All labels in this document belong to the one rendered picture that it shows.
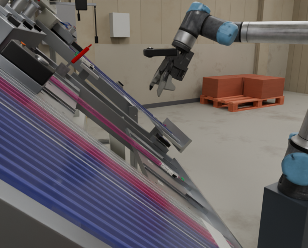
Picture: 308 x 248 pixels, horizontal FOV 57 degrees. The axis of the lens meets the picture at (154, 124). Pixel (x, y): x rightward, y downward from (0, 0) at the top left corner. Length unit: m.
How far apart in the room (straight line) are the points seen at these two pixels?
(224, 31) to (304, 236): 0.78
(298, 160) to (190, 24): 0.57
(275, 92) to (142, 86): 2.42
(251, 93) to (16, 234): 5.41
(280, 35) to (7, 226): 1.03
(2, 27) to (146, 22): 4.52
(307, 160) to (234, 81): 4.60
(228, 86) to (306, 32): 4.38
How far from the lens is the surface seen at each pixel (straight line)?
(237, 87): 5.62
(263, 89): 5.43
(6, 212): 0.21
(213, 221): 0.67
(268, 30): 1.12
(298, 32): 1.11
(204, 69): 5.75
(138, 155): 0.67
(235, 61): 6.32
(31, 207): 0.21
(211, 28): 1.04
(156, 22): 5.08
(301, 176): 1.03
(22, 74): 0.49
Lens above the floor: 1.10
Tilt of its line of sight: 16 degrees down
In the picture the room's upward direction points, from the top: straight up
